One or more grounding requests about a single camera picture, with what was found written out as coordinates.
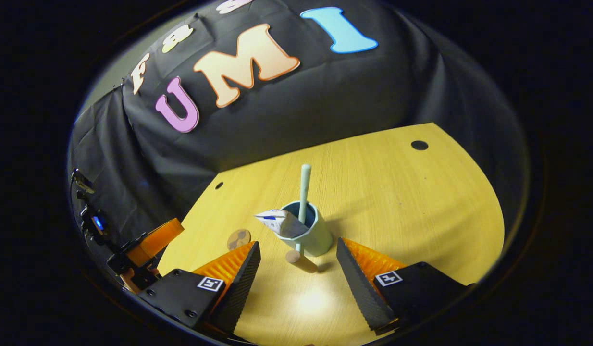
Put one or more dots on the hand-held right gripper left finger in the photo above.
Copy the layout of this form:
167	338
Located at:
239	288

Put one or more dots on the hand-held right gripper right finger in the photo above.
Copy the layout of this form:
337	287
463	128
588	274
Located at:
361	288

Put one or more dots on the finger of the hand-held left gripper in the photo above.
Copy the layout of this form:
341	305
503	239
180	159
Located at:
157	240

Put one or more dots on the round brown coaster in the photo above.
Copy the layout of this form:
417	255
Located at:
239	239

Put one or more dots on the white toothpaste tube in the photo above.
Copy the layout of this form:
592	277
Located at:
284	223

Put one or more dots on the pale green toothbrush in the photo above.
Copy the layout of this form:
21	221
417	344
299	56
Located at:
304	187

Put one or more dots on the wooden desktop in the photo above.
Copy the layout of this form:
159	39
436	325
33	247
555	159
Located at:
412	206

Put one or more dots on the black backdrop cloth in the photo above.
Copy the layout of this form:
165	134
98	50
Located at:
325	96

